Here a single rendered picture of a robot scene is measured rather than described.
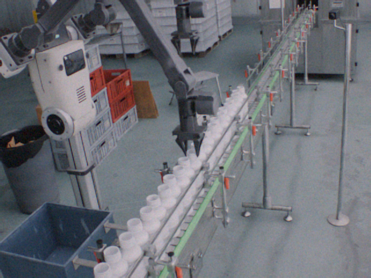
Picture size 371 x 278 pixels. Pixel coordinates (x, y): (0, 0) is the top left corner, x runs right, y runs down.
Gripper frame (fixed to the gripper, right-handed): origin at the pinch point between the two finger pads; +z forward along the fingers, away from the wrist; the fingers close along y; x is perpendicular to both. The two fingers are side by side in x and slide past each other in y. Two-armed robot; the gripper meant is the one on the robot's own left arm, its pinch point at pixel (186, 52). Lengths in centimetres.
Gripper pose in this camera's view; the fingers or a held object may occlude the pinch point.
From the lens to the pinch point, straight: 176.1
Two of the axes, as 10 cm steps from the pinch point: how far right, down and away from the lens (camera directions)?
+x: -3.4, 4.1, -8.5
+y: -9.3, -0.5, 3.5
